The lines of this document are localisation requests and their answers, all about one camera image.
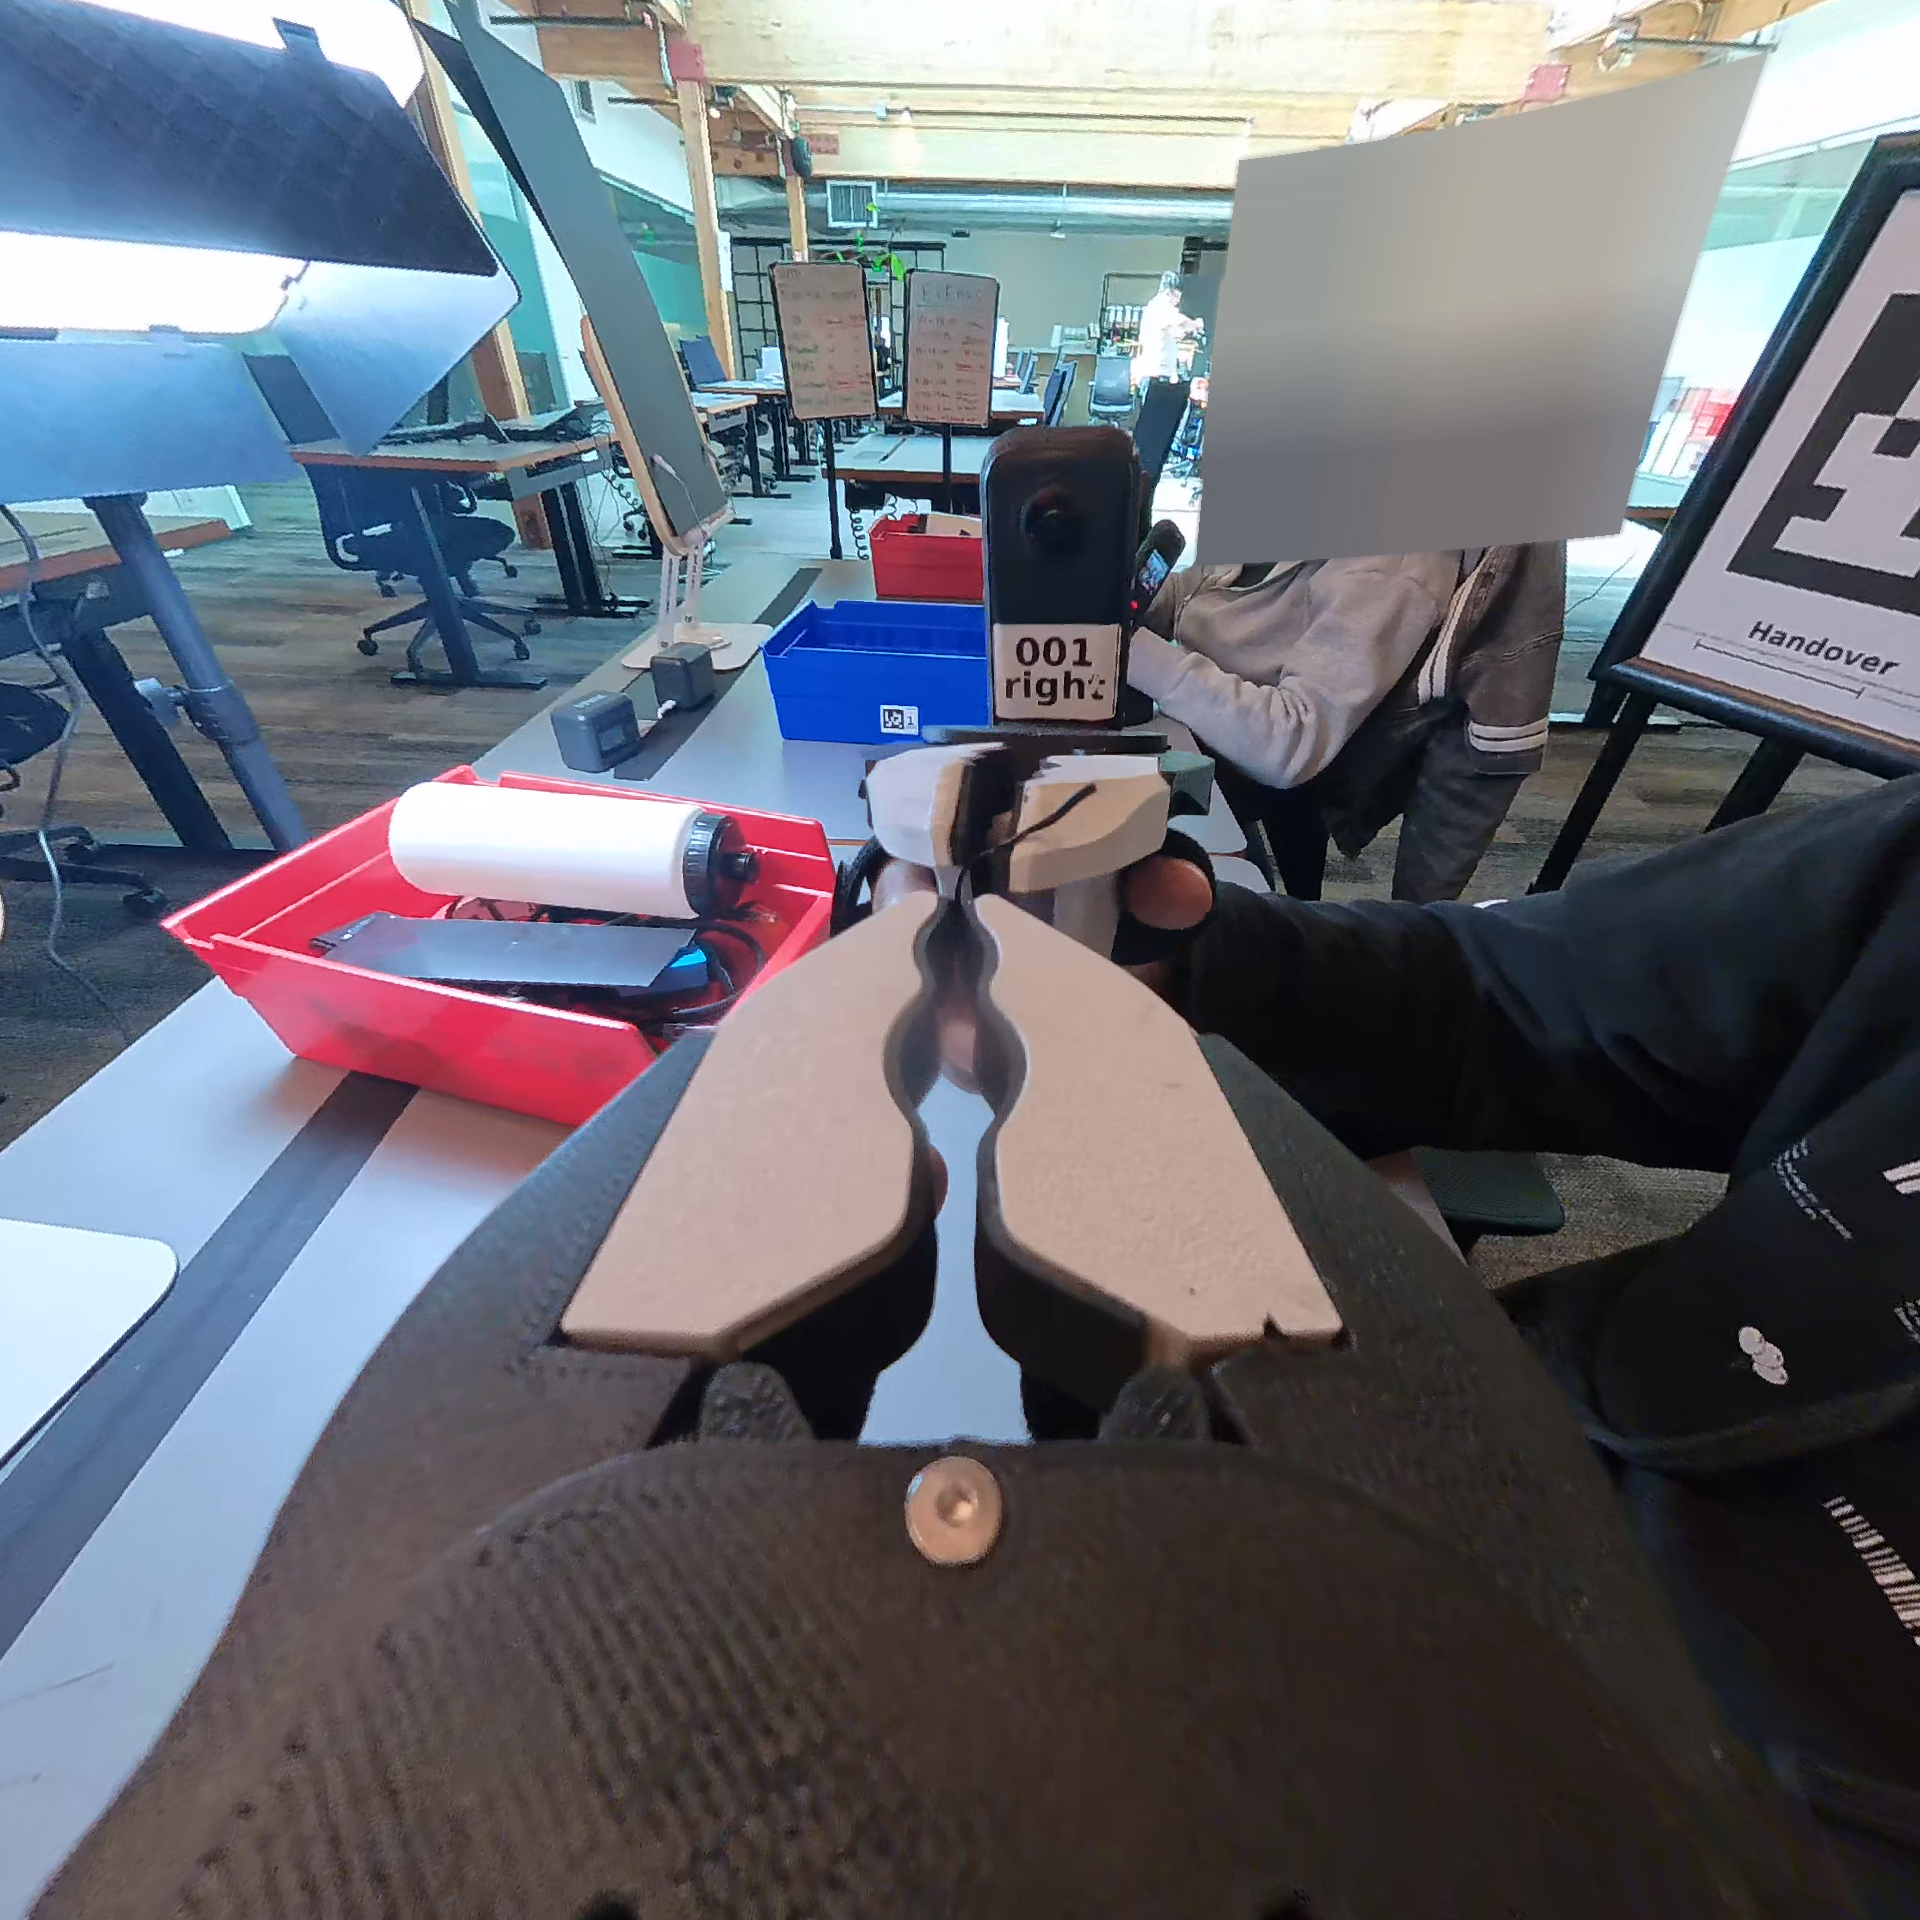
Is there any red plastic bin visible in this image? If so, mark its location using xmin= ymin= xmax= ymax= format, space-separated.
xmin=871 ymin=514 xmax=986 ymax=600
xmin=163 ymin=760 xmax=841 ymax=1124

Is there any rolling whiteboard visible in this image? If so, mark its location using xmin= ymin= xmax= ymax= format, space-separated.
xmin=772 ymin=261 xmax=878 ymax=424
xmin=894 ymin=265 xmax=1010 ymax=424

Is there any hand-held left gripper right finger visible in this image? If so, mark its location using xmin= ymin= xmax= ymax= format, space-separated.
xmin=973 ymin=895 xmax=1350 ymax=1371

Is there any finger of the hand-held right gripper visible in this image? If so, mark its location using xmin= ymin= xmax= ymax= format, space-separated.
xmin=865 ymin=744 xmax=978 ymax=907
xmin=978 ymin=744 xmax=1175 ymax=895

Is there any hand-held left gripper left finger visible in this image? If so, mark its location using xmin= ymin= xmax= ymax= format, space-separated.
xmin=564 ymin=895 xmax=950 ymax=1360

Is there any studio light panel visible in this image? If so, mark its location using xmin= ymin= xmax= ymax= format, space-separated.
xmin=0 ymin=0 xmax=522 ymax=506

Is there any dark metal plate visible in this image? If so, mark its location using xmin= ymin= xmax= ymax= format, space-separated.
xmin=313 ymin=917 xmax=695 ymax=989

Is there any dark green chair seat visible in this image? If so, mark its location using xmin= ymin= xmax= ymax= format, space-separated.
xmin=1415 ymin=1148 xmax=1564 ymax=1242

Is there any black light stand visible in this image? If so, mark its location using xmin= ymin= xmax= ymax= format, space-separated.
xmin=82 ymin=497 xmax=313 ymax=857

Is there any wooden office desk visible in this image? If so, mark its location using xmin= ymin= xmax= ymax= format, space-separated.
xmin=0 ymin=514 xmax=225 ymax=596
xmin=295 ymin=440 xmax=618 ymax=618

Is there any black flag panel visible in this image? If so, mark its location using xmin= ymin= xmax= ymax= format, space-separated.
xmin=415 ymin=0 xmax=728 ymax=549

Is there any white bottle black cap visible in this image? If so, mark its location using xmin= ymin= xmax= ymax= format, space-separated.
xmin=383 ymin=782 xmax=763 ymax=922

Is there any blue plastic bin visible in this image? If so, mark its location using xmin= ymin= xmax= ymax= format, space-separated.
xmin=763 ymin=600 xmax=986 ymax=744

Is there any black-white marker sign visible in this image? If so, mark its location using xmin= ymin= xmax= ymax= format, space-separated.
xmin=1528 ymin=131 xmax=1920 ymax=907

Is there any wooden board stand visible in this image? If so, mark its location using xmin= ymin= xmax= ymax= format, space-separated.
xmin=581 ymin=320 xmax=772 ymax=668

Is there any black office chair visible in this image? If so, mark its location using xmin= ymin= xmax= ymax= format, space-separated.
xmin=300 ymin=459 xmax=542 ymax=697

